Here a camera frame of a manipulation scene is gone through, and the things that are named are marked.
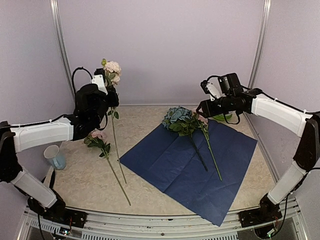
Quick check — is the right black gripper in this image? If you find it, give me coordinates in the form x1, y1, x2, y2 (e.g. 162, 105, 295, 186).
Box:
195, 94, 235, 118

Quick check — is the pink fake peony stem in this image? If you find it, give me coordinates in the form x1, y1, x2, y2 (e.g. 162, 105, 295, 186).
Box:
191, 108, 223, 181

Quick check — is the small pink rose stem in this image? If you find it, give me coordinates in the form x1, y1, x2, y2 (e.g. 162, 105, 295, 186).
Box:
83, 130, 131, 206

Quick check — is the pink fake rose stem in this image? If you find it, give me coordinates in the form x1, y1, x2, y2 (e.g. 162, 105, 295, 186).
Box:
101, 58, 127, 184

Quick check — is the blue fake hydrangea flower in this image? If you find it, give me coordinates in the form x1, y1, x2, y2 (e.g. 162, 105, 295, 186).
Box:
161, 106, 208, 172

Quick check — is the blue wrapping paper sheet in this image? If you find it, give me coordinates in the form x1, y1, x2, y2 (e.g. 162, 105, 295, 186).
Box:
120, 120, 257, 226

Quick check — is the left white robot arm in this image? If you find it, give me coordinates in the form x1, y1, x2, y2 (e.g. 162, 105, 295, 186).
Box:
0, 83, 119, 223

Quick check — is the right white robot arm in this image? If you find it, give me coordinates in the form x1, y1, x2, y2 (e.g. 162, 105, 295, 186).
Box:
197, 85, 320, 222

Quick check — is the green saucer plate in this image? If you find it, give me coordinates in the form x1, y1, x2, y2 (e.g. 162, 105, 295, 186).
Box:
212, 112, 233, 121

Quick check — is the blue paper cup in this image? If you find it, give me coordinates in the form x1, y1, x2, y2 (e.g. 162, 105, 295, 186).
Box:
43, 145, 67, 170

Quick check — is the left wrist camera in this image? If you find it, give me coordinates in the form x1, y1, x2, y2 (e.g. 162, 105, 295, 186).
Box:
91, 68, 108, 95

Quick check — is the right aluminium corner post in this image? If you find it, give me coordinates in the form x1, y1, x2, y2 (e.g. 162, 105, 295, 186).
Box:
247, 0, 272, 89

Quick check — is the aluminium corner post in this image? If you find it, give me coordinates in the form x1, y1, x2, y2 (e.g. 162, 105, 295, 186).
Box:
247, 0, 272, 89
49, 0, 76, 103

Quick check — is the left aluminium corner post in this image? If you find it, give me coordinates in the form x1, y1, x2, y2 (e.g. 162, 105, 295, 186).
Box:
49, 0, 76, 103

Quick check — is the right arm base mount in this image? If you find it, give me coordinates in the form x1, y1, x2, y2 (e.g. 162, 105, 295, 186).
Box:
238, 193, 283, 228

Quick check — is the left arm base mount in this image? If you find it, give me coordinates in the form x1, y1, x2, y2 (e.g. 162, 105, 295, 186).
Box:
27, 190, 88, 228

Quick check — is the aluminium front frame rail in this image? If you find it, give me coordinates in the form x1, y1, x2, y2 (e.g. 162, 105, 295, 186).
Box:
15, 192, 310, 240

